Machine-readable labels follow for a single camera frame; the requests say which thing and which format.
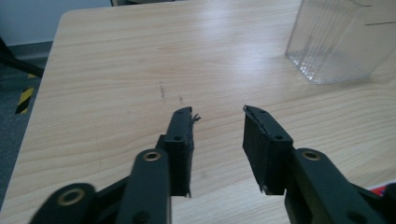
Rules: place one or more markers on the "clear ribbed plastic container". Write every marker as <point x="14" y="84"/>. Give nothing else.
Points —
<point x="337" y="43"/>

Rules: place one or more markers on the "black metal stand leg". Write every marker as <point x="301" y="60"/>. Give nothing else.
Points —
<point x="19" y="61"/>

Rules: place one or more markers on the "yellow black hazard tape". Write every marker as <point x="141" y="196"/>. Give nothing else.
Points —
<point x="25" y="100"/>

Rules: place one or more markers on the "red object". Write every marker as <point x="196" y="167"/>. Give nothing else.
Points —
<point x="376" y="189"/>

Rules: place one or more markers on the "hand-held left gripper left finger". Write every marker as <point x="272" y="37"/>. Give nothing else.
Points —
<point x="179" y="155"/>

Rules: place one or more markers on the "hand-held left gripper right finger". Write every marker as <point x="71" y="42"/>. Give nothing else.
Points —
<point x="268" y="149"/>

